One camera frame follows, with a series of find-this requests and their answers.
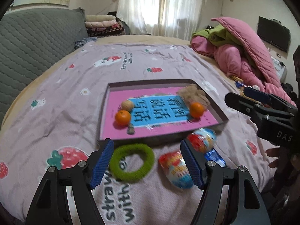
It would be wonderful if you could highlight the orange tangerine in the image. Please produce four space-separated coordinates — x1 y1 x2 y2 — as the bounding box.
189 102 206 119
115 110 131 126

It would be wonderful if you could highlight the blue red surprise egg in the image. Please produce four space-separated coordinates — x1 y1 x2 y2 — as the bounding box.
187 128 217 153

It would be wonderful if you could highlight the blue snack packet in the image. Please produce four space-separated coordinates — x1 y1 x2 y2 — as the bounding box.
204 148 227 168

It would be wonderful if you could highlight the red white surprise egg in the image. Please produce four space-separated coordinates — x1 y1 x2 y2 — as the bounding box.
158 150 194 189

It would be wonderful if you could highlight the green knitted hair scrunchie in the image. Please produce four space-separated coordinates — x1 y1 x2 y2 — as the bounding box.
109 144 155 183

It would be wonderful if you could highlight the person's right hand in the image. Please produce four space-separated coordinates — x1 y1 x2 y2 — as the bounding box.
265 147 283 169

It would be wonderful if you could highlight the blue wrapped candy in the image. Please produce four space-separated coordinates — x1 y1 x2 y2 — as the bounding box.
235 81 245 89

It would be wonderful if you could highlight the pink quilted duvet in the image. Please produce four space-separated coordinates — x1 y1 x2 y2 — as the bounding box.
190 17 296 106

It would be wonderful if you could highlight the black television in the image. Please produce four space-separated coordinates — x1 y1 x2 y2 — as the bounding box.
257 16 291 52

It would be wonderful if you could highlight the green blanket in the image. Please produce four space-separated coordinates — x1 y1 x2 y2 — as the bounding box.
191 24 242 47

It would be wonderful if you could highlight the purple strawberry print blanket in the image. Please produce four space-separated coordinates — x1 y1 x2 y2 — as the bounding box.
1 42 274 224

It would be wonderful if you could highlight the shallow grey cardboard box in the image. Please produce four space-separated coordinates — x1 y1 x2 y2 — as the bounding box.
98 79 228 146

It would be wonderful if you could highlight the white sheer curtain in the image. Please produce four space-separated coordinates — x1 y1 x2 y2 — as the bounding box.
117 0 207 40

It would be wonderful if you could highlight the brown walnut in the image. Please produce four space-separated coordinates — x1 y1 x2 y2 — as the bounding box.
121 100 135 112

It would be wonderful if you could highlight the stack of folded blankets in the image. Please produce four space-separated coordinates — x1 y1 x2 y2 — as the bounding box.
84 15 126 38

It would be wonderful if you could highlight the grey quilted headboard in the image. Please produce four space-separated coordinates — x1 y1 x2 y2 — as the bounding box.
0 8 87 120

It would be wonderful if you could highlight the white box by wall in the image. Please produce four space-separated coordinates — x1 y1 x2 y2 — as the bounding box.
271 57 287 83

